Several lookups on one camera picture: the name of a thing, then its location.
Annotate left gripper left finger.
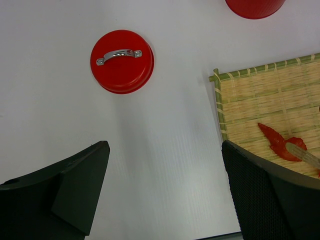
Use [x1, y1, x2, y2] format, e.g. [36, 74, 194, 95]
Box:
[0, 141, 110, 240]

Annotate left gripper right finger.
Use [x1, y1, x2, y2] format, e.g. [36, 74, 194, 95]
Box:
[222, 140, 320, 240]

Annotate metal tongs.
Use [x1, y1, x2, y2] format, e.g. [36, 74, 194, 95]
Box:
[285, 142, 320, 169]

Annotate red strawberry slice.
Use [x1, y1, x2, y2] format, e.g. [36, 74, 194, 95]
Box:
[257, 123, 307, 162]

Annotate bamboo tray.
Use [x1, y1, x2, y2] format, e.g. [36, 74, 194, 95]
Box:
[209, 53, 320, 178]

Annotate red cylindrical container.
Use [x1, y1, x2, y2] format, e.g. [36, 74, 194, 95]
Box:
[225, 0, 285, 20]

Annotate red lid with handle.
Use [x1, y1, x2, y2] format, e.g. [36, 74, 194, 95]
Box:
[90, 29, 155, 95]

